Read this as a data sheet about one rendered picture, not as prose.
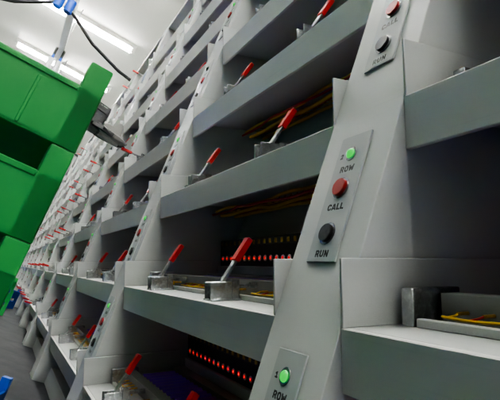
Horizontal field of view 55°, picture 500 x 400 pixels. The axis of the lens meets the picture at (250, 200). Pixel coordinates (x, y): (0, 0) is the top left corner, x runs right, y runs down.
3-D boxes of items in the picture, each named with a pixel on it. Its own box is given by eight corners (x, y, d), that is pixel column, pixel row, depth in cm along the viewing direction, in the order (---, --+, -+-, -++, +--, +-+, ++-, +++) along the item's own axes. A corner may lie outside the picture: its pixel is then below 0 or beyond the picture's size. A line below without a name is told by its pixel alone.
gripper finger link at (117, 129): (136, 131, 151) (109, 114, 150) (125, 146, 149) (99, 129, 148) (134, 134, 154) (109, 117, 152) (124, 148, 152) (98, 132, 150)
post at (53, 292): (23, 345, 210) (171, 22, 261) (22, 342, 219) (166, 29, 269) (67, 358, 218) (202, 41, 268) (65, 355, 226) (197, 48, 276)
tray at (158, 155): (178, 147, 115) (179, 108, 116) (123, 183, 169) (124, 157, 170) (253, 155, 124) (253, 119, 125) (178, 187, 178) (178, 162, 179)
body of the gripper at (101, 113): (113, 110, 150) (79, 86, 146) (98, 132, 147) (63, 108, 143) (109, 117, 157) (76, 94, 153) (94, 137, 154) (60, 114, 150)
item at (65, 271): (72, 289, 166) (74, 249, 168) (55, 282, 219) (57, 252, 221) (131, 288, 175) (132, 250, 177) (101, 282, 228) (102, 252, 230)
